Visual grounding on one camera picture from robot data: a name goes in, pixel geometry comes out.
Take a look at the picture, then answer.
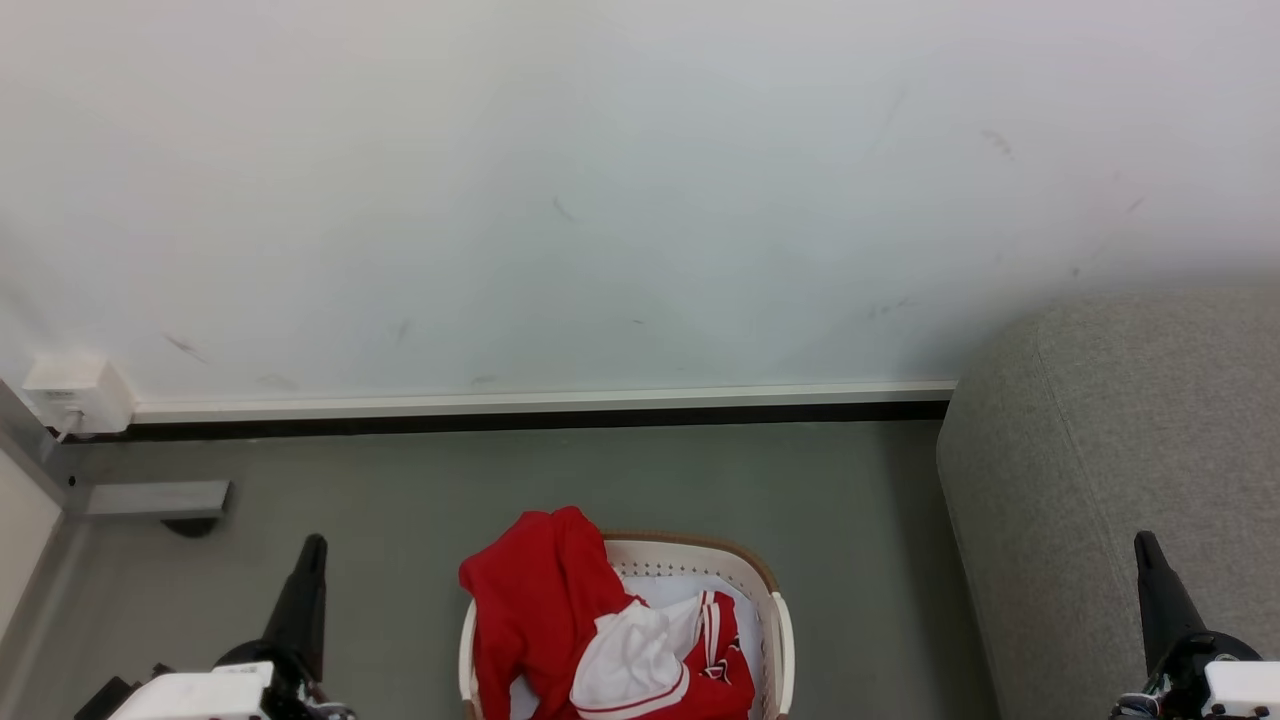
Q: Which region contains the white wall socket box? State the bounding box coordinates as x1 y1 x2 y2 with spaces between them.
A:
22 355 135 439

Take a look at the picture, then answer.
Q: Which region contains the white cloth basket liner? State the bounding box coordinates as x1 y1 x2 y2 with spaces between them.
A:
508 573 766 720

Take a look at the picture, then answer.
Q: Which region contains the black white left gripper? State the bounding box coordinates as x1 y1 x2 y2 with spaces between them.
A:
110 534 351 720

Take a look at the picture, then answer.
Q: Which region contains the red and white jersey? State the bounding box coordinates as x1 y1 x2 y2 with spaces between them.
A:
459 506 757 720

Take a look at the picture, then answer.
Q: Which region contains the grey metal base bar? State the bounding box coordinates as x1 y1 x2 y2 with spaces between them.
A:
86 480 232 518

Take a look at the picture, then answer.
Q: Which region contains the white baseboard trim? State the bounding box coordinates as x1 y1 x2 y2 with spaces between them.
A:
130 378 959 425

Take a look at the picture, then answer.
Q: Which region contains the grey fabric sofa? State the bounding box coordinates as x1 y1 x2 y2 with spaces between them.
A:
937 290 1280 720

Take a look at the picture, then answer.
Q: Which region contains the white panel grey frame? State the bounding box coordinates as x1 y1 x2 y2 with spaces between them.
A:
0 378 93 720

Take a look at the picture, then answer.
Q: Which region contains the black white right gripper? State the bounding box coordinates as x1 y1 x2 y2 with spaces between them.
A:
1135 531 1280 720

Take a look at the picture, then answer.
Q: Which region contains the cream plastic laundry basket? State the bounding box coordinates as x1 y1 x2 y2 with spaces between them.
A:
459 531 796 720

